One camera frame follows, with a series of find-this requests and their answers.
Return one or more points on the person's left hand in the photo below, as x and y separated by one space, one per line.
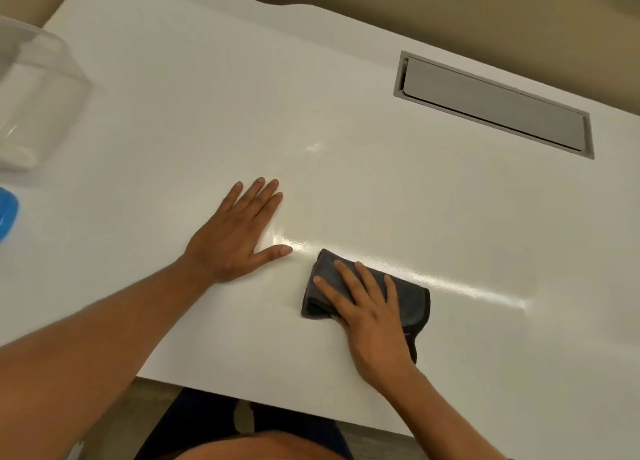
230 244

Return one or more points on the person's right hand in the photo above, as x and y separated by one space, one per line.
375 339

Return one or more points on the dark grey cleaning cloth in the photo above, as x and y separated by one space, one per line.
415 304

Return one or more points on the blue spray bottle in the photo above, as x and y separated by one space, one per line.
7 214

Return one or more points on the person's left forearm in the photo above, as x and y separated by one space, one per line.
85 354

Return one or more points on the person's right forearm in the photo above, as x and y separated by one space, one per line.
445 424

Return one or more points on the person's orange shirt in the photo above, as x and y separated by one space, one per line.
260 447

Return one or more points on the person's dark blue trousers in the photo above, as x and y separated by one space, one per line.
200 414

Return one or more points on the clear plastic container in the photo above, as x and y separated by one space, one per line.
35 99

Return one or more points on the beige fabric cubicle partition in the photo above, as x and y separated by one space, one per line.
450 9

